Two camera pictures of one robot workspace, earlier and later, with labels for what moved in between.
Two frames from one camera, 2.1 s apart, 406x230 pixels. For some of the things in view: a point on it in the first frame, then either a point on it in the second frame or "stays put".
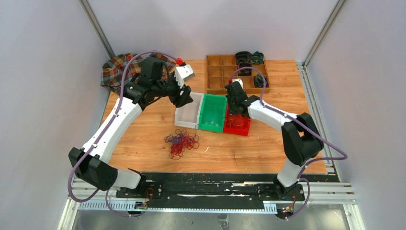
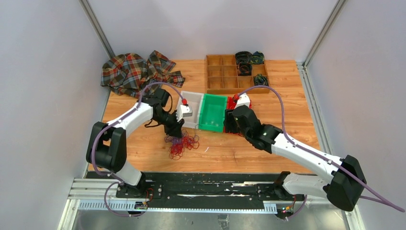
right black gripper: x=231 y=111 → x=229 y=120
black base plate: x=214 y=187 stays put
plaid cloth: x=112 y=68 stays put
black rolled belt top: x=243 y=57 stays put
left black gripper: x=180 y=100 → x=175 y=129
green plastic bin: x=212 y=113 stays put
